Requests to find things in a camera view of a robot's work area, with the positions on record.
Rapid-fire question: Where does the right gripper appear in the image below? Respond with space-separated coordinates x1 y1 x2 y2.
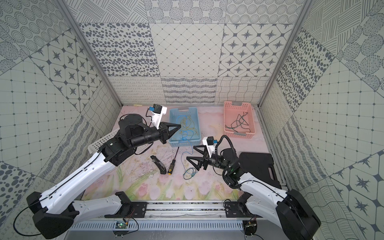
186 144 230 172

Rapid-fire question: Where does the yellow cable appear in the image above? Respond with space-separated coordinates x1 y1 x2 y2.
179 115 200 137

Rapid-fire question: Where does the black cable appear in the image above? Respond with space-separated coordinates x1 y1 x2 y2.
224 111 251 133

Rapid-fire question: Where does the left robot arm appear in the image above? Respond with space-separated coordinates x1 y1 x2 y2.
27 114 181 240

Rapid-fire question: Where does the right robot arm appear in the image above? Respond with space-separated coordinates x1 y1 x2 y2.
187 146 321 240

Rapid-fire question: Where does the blue perforated basket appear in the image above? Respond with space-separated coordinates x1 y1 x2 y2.
169 107 202 148

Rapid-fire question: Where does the black yellow screwdriver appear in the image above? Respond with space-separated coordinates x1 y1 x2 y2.
168 147 180 175

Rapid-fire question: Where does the black utility knife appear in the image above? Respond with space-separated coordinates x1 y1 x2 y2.
150 155 167 175

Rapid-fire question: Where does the pink perforated basket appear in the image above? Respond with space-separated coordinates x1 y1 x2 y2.
224 101 256 139

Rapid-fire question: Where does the right circuit board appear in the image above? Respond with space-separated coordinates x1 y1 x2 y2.
243 220 258 236

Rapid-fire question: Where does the circuit board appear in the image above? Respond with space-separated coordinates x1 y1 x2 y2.
116 222 128 229
243 220 258 236

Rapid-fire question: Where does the white perforated basket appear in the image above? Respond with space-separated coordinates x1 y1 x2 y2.
88 129 119 155

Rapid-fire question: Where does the left circuit board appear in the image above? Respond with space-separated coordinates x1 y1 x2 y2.
116 222 128 229

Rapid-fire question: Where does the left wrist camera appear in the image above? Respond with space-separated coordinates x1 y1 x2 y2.
149 104 168 129

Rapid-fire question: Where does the aluminium rail frame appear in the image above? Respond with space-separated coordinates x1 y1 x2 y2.
61 199 310 221

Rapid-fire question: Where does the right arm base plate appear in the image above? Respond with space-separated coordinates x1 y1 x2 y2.
223 201 261 218

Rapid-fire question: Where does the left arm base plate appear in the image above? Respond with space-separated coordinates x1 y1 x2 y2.
104 202 148 219

